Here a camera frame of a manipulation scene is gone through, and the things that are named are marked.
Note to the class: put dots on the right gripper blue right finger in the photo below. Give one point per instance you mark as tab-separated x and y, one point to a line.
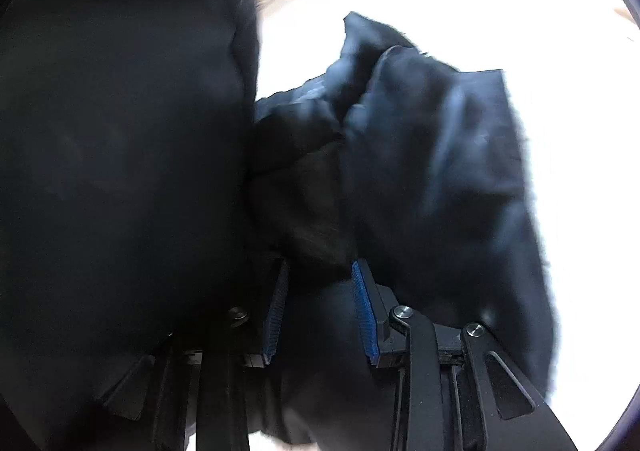
401	342

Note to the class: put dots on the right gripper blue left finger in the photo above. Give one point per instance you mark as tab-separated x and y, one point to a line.
240	354

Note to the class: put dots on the dark navy police coat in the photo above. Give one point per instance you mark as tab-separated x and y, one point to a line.
146	191

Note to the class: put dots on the white quilted mattress cover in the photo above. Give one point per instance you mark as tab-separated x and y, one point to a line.
572	71

